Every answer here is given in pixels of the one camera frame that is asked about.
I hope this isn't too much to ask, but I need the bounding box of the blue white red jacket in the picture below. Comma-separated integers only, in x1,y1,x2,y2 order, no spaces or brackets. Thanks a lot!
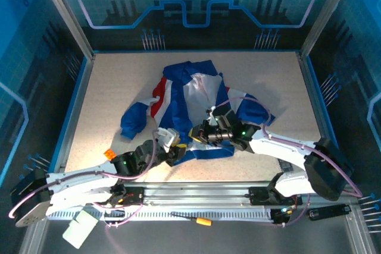
120,60,276,167

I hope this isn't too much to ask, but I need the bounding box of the pale green paper block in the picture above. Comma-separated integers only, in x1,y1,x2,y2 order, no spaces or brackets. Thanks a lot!
61,209,99,250

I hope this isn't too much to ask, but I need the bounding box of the flat black device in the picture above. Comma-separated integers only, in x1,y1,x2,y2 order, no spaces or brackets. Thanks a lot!
308,204,352,221

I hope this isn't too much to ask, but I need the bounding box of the aluminium mounting rail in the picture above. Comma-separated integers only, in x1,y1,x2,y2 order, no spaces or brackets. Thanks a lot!
47,181,358,208

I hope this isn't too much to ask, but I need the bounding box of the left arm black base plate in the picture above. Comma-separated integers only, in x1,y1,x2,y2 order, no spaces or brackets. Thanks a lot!
90,185,144,207

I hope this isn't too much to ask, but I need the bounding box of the slotted white cable duct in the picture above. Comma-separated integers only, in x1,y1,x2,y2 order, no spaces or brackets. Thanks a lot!
47,209,274,222

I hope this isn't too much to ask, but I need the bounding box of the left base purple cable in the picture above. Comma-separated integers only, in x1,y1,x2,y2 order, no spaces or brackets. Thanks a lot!
90,200,145,254

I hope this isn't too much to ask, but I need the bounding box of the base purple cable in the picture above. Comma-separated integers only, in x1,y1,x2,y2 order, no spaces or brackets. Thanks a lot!
90,200,145,254
267,194,312,227

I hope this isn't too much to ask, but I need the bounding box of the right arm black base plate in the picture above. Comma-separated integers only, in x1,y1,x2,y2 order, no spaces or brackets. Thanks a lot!
248,187,303,207

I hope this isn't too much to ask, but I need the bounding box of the orange handled screwdriver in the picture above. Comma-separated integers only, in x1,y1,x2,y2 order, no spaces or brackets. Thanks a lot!
170,211,213,227

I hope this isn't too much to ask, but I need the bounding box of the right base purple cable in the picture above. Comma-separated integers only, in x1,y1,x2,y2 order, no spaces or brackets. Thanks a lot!
267,194,312,227

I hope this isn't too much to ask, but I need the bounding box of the aluminium frame post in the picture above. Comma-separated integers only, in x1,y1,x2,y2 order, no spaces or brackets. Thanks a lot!
299,0,358,58
34,0,96,61

